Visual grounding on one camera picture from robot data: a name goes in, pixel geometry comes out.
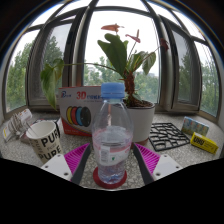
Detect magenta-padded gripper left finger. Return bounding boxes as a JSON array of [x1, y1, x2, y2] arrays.
[[40, 143, 93, 186]]

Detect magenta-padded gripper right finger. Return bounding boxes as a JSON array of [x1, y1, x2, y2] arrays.
[[132, 142, 184, 186]]

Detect clear plastic water bottle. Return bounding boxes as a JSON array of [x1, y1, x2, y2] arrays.
[[91, 82, 134, 185]]

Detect cream paper cup black lettering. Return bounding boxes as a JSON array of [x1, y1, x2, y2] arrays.
[[25, 120, 64, 165]]

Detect black lattice trivet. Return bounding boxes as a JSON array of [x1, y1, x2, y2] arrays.
[[148, 122, 191, 153]]

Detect yellow rectangular box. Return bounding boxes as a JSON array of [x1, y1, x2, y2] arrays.
[[189, 131, 220, 155]]

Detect light blue patterned box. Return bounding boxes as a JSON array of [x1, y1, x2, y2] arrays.
[[180, 116, 211, 137]]

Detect potted plant in white pot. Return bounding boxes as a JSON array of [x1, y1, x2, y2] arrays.
[[39, 23, 170, 146]]

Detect filament spool cardboard box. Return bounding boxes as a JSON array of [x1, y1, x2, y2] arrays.
[[58, 85, 103, 138]]

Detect flat round red coaster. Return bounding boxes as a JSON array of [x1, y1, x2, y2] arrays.
[[92, 166, 128, 190]]

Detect white box with coiled cable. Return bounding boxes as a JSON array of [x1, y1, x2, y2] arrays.
[[1, 108, 34, 144]]

